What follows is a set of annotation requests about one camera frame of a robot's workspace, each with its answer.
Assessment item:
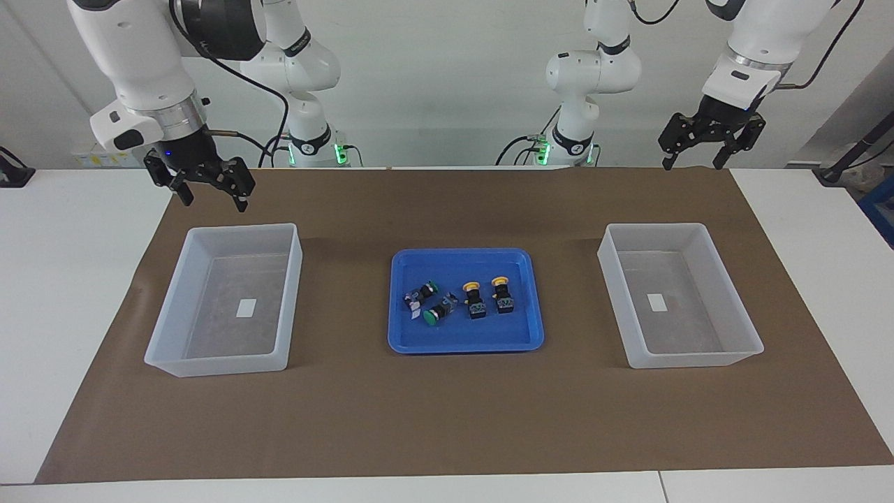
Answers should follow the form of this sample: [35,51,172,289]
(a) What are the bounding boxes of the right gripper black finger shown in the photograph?
[210,157,256,212]
[145,149,194,207]

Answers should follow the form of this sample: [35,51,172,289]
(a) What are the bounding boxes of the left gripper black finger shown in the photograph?
[659,114,706,170]
[712,119,765,170]

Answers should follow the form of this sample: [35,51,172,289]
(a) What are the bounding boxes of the green push button switch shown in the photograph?
[403,280,439,313]
[423,293,460,327]

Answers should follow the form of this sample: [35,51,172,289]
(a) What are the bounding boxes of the white power strip box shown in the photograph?
[73,143,151,168]

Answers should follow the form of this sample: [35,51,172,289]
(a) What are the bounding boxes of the translucent white plastic box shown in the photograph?
[144,223,304,379]
[597,223,765,370]

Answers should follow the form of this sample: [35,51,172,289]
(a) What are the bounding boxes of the blue plastic crate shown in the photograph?
[858,175,894,249]

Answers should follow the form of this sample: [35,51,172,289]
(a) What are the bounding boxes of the blue plastic tray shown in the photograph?
[388,248,545,355]

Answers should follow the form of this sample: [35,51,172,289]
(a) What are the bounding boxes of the brown paper table mat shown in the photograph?
[35,166,894,484]

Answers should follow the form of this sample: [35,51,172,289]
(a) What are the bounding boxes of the black arm base cable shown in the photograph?
[496,105,561,166]
[258,133,294,168]

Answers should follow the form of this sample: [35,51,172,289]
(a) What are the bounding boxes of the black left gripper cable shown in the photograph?
[775,0,867,92]

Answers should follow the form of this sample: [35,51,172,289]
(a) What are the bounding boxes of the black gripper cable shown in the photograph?
[775,0,867,92]
[168,0,291,168]

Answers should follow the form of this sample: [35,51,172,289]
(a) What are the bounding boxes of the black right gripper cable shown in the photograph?
[168,0,291,168]

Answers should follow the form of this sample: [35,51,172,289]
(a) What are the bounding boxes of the black clamp mount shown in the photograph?
[0,147,36,188]

